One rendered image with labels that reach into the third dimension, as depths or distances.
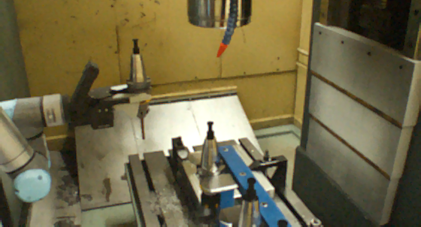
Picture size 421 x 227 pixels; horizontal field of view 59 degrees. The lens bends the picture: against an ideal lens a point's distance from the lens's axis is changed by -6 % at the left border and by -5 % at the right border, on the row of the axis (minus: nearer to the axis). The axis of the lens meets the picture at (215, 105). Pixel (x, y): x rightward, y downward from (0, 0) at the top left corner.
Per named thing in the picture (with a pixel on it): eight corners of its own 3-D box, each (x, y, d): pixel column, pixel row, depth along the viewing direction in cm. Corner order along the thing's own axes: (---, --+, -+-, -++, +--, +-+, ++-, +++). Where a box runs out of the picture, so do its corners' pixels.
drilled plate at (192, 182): (201, 216, 112) (200, 203, 110) (177, 166, 137) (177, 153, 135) (273, 201, 118) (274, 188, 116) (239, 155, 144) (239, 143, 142)
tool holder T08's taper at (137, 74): (148, 81, 94) (146, 55, 92) (129, 83, 93) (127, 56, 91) (146, 76, 98) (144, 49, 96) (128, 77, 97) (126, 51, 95)
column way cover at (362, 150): (378, 229, 111) (415, 62, 91) (301, 153, 153) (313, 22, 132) (391, 225, 113) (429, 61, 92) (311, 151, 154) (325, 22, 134)
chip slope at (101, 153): (83, 237, 147) (71, 183, 137) (80, 154, 206) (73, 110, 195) (288, 197, 172) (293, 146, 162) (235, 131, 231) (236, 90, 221)
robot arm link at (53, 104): (44, 91, 93) (41, 104, 86) (63, 89, 94) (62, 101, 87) (49, 119, 96) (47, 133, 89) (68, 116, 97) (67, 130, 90)
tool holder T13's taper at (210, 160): (222, 168, 84) (223, 140, 81) (202, 171, 83) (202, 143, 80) (217, 158, 88) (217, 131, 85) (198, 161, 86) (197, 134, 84)
